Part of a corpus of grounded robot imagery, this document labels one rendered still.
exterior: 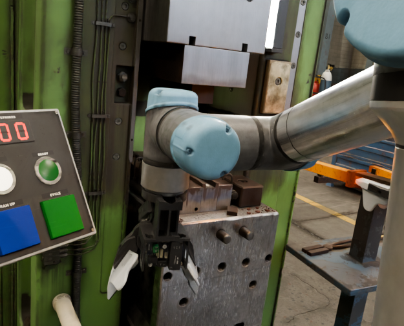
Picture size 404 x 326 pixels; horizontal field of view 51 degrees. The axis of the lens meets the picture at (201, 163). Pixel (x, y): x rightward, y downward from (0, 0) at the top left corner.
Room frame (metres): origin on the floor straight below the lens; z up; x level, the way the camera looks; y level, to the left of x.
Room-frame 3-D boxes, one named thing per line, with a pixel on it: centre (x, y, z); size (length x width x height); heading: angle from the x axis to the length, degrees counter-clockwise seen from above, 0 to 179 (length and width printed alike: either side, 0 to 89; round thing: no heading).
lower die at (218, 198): (1.30, 0.10, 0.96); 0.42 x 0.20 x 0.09; 31
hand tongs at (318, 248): (1.42, -0.62, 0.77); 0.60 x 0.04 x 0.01; 123
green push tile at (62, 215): (0.77, 0.26, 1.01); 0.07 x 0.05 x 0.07; 146
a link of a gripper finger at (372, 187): (0.75, -0.36, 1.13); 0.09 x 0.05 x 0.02; 34
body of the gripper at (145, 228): (0.62, 0.05, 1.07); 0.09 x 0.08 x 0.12; 17
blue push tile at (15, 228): (0.69, 0.32, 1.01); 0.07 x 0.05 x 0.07; 146
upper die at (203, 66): (1.30, 0.10, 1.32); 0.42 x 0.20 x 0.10; 31
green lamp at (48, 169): (0.80, 0.30, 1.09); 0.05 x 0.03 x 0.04; 121
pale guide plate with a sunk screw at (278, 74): (1.40, -0.21, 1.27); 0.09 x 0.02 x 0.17; 121
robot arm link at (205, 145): (0.54, -0.01, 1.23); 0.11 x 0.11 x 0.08; 25
